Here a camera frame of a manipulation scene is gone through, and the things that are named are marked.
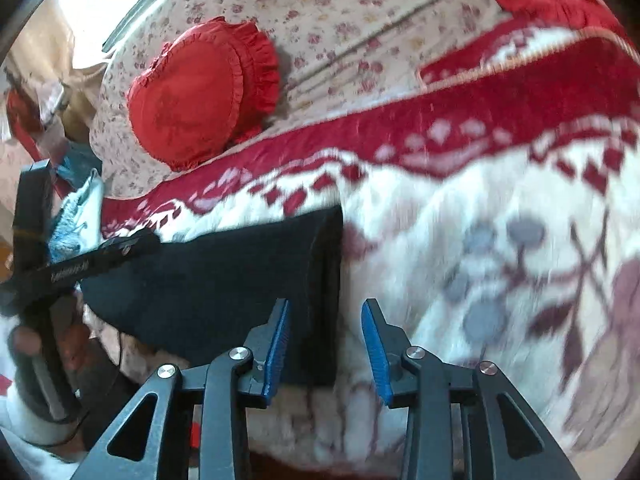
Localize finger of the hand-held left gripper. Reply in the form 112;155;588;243
99;231;162;262

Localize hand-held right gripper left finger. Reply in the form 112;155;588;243
70;298;292;480

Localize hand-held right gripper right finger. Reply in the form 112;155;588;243
361;298;581;480

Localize black pants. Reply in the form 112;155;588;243
80;206;346;389

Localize person's left hand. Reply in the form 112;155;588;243
9;296;118;381

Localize pale fleece-lined jacket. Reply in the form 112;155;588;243
46;169;104;263

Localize blue bag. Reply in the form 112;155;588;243
54;144;102;183

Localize red hanging garment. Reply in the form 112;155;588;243
4;87;48;161

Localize beige curtain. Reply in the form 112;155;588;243
15;2;113;143

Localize red heart-shaped frilled pillow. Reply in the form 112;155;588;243
126;16;281;172

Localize floral bed quilt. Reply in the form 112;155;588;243
89;0;551;200

